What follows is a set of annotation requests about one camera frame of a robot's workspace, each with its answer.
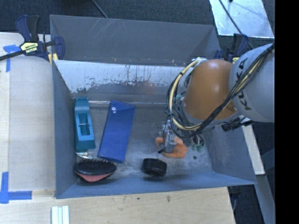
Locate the orange soft toy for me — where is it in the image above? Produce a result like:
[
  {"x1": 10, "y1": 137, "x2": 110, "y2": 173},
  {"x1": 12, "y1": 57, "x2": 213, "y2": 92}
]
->
[{"x1": 155, "y1": 136, "x2": 189, "y2": 159}]

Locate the black round container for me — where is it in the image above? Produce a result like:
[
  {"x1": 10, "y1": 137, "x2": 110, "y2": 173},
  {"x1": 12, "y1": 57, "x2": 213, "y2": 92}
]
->
[{"x1": 141, "y1": 158, "x2": 168, "y2": 178}]

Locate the blue flat box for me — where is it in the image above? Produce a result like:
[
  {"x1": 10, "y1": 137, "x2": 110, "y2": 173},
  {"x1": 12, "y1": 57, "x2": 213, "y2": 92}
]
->
[{"x1": 97, "y1": 99, "x2": 136, "y2": 164}]

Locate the black brush with pink back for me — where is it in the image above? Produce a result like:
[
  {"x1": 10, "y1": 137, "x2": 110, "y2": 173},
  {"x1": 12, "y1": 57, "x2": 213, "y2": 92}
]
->
[{"x1": 72, "y1": 158, "x2": 117, "y2": 183}]

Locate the teal tape dispenser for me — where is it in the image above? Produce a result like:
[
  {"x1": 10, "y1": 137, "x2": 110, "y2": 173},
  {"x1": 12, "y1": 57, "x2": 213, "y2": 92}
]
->
[{"x1": 74, "y1": 97, "x2": 96, "y2": 160}]

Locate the grey metal bin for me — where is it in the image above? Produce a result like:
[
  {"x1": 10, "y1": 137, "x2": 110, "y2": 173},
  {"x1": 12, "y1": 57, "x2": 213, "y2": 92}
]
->
[{"x1": 49, "y1": 14, "x2": 258, "y2": 199}]

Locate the pale wood board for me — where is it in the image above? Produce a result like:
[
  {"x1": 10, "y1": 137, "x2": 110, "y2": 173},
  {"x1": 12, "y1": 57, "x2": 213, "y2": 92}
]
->
[{"x1": 0, "y1": 32, "x2": 57, "y2": 192}]

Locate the black cylinder on white bracket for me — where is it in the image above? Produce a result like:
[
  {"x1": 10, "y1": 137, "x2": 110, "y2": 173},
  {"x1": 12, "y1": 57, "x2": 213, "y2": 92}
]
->
[{"x1": 221, "y1": 117, "x2": 255, "y2": 132}]

